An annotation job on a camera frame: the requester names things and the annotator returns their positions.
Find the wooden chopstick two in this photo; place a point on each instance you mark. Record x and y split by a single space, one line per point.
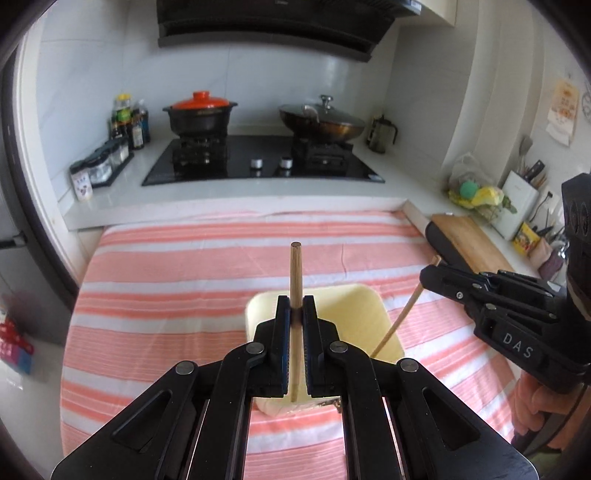
400 319

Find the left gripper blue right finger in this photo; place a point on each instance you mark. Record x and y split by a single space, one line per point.
313 348

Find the black range hood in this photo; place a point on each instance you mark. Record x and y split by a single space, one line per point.
351 29

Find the black casserole red lid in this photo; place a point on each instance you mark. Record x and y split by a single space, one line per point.
202 115

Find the hanging wall calendar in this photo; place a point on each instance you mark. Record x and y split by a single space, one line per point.
561 118

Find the cream ribbed utensil holder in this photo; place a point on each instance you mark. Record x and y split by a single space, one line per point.
361 318

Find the wooden cutting board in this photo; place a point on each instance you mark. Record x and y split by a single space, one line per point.
473 244

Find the black tray under board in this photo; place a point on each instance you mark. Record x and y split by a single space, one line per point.
445 248

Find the dark wok glass lid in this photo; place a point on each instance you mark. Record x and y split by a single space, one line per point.
321 123

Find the pink white striped tablecloth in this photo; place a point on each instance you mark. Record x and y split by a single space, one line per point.
156 294

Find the black gas cooktop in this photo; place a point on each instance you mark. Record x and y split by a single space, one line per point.
256 157

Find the sauce bottles group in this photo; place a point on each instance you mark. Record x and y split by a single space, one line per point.
130 121

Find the white knife block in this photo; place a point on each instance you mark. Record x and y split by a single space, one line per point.
522 195

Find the wooden chopstick one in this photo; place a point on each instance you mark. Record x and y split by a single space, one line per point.
296 306

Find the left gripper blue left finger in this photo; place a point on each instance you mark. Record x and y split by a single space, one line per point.
280 347

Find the glass french press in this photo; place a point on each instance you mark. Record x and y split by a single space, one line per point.
382 135

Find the spice jar rack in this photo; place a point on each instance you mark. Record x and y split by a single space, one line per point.
100 168

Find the person's right hand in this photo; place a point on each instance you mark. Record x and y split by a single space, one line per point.
531 400

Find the plastic bag with sponges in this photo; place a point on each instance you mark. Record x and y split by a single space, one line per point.
472 189

